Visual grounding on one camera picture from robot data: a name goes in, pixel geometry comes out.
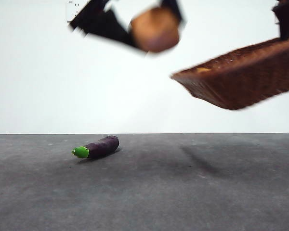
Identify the brown potato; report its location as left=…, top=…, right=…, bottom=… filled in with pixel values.
left=129, top=6, right=181, bottom=53

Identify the brown wicker basket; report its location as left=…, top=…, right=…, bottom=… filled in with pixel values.
left=170, top=36, right=289, bottom=111

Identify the purple eggplant with green stem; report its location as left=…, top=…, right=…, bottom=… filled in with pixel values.
left=71, top=135, right=119, bottom=159

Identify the white wall socket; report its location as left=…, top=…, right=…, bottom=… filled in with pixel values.
left=66, top=0, right=80, bottom=24

